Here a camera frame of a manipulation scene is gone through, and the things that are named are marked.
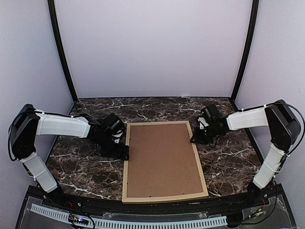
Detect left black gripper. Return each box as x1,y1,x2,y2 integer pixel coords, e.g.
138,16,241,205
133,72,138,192
95,135,130,161

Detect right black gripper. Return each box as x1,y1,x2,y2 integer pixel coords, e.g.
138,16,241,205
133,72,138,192
191,124,221,145

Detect brown backing board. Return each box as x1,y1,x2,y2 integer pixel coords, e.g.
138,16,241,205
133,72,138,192
126,124,204,198

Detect light wooden picture frame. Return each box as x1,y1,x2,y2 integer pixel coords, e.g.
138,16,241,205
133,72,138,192
121,120,209,205

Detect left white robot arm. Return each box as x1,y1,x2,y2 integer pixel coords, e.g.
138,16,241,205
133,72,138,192
8,104,129,208

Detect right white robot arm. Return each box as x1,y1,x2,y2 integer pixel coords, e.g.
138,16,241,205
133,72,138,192
190,100,305,207

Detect small circuit board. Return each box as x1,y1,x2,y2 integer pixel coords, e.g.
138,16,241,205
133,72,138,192
68,214,89,227

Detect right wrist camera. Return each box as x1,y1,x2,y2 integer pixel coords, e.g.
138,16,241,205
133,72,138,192
196,104,222,129

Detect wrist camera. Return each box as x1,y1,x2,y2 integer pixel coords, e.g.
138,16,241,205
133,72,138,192
100,113,126,144
196,104,222,129

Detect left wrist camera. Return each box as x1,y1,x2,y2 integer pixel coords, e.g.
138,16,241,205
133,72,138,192
100,113,126,144

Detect black front rail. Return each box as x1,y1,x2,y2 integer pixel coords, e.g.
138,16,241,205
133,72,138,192
26,185,283,216

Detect white slotted cable duct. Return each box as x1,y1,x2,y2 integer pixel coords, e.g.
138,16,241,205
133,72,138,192
30,204,227,229

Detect right black corner post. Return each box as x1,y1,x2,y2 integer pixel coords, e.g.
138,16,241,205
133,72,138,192
230,0,259,103

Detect black corner post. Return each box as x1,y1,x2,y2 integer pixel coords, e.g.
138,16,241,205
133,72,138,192
47,0,78,103
230,0,259,103

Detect left black corner post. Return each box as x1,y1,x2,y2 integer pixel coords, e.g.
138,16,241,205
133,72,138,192
47,0,78,103

